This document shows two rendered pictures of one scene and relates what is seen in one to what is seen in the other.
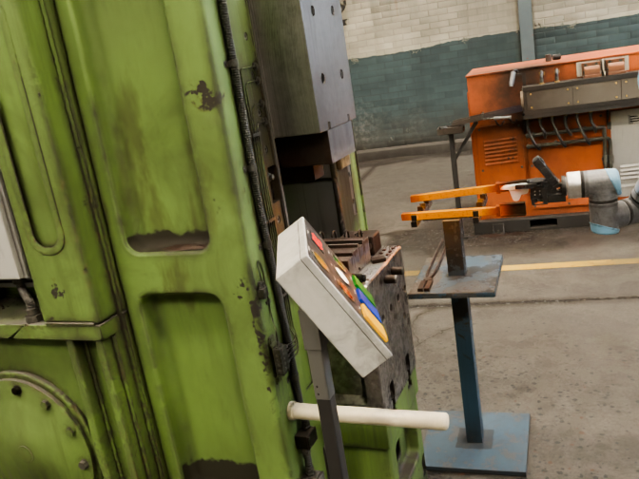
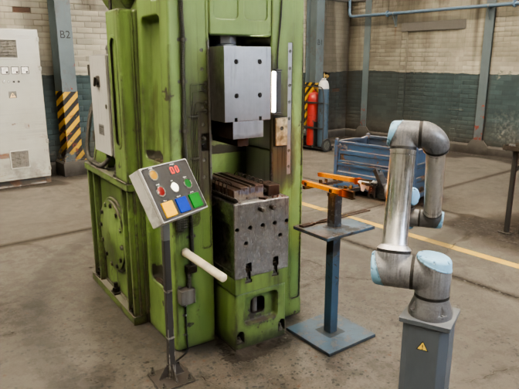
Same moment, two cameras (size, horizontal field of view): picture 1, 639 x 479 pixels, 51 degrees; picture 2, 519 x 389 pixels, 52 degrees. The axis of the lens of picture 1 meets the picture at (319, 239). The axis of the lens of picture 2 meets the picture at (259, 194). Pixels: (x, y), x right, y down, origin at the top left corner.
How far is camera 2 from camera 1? 1.80 m
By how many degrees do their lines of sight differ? 31
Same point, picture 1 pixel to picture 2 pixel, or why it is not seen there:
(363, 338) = (154, 211)
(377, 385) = (233, 258)
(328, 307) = (144, 194)
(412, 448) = (274, 312)
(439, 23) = not seen: outside the picture
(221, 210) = (166, 147)
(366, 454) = (228, 295)
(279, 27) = (217, 67)
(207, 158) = (164, 122)
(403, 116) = not seen: outside the picture
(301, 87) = (221, 98)
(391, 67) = not seen: outside the picture
